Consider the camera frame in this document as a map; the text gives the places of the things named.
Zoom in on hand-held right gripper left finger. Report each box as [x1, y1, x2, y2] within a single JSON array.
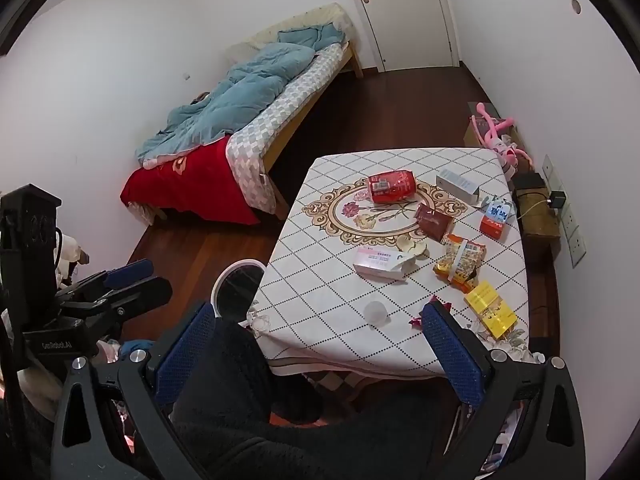
[[50, 301, 218, 480]]

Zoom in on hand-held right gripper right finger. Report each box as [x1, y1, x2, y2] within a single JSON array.
[[419, 300, 587, 480]]

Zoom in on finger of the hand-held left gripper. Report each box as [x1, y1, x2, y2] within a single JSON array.
[[65, 258, 156, 301], [75, 277, 173, 331]]

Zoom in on white round trash bin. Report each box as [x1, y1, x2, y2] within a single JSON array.
[[211, 259, 266, 319]]

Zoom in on orange yellow snack packet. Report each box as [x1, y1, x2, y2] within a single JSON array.
[[432, 234, 487, 293]]

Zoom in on dark red sauce packet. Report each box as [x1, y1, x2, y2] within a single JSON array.
[[414, 203, 456, 245]]

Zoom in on red soda can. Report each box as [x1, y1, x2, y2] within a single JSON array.
[[367, 170, 417, 205]]

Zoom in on red candy wrapper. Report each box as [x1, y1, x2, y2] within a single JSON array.
[[409, 297, 453, 331]]

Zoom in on yellow box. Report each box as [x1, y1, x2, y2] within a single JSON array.
[[464, 281, 518, 340]]

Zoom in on clear plastic cup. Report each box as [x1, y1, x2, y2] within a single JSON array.
[[363, 301, 391, 325]]

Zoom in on red blanket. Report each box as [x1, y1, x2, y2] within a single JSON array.
[[121, 135, 261, 226]]

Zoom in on pale fruit peel scraps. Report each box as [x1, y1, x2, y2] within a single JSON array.
[[397, 235, 430, 259]]

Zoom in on white pink tissue box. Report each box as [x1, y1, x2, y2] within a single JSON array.
[[352, 246, 418, 281]]

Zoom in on person's black fleece trousers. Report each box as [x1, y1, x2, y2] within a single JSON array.
[[170, 317, 481, 480]]

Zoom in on red white milk carton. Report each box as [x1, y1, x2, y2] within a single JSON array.
[[479, 200, 516, 239]]

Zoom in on white checked tablecloth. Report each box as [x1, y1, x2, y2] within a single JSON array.
[[247, 147, 546, 381]]

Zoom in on white rectangular carton box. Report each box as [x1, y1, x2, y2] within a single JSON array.
[[436, 169, 482, 206]]

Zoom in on light blue duvet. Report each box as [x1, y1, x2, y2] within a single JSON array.
[[135, 24, 347, 168]]

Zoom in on grey white checkered bedsheet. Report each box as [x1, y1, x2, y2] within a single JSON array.
[[226, 42, 346, 216]]

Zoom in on pink plush toy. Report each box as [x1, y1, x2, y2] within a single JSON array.
[[470, 102, 533, 177]]

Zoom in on cream pillow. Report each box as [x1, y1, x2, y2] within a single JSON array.
[[225, 2, 353, 61]]

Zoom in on white door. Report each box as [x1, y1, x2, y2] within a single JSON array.
[[342, 0, 461, 73]]

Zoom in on white wall socket panel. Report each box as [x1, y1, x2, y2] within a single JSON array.
[[542, 155, 587, 268]]

